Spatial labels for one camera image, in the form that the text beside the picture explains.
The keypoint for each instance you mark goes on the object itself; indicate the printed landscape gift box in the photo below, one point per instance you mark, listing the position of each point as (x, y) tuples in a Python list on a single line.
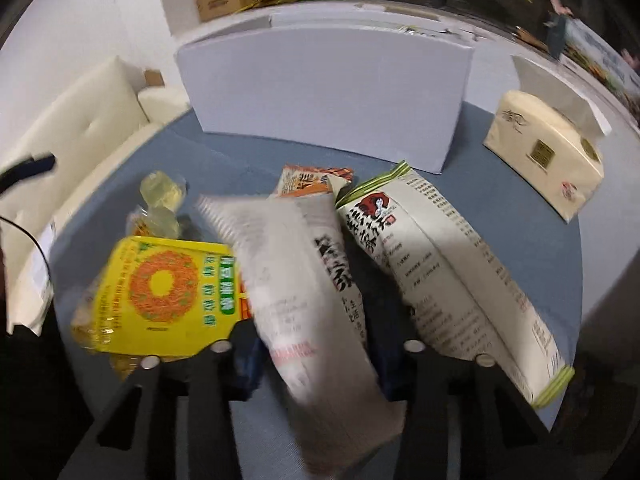
[(617, 71)]

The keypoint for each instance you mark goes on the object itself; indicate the white open cardboard box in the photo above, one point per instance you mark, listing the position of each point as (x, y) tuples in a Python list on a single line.
[(388, 91)]

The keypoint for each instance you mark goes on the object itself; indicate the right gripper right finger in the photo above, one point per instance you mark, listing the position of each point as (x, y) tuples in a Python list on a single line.
[(408, 368)]

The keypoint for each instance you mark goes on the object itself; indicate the white green-edged snack bag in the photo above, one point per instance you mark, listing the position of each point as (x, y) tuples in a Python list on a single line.
[(463, 300)]

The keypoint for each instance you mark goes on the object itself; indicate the yellow sunflower seed bag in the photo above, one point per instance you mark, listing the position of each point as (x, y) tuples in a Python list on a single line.
[(165, 297)]

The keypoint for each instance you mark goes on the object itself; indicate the yellow-green candy bag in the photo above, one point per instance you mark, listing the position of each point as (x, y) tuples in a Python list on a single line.
[(162, 197)]

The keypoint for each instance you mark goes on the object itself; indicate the cream tissue pack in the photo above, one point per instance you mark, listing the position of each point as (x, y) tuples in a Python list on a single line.
[(547, 130)]

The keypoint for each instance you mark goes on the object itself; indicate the orange snack packet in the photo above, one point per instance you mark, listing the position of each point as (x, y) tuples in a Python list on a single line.
[(300, 180)]

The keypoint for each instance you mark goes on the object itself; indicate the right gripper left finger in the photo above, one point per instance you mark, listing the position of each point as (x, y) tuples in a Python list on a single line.
[(238, 370)]

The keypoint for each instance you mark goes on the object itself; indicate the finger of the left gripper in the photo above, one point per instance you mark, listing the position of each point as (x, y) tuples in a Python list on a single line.
[(27, 168)]

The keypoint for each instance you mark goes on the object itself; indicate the cream leather sofa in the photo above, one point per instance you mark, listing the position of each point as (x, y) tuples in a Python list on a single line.
[(57, 228)]

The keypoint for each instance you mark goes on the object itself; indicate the white long snack bag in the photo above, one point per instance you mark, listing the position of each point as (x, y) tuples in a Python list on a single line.
[(282, 245)]

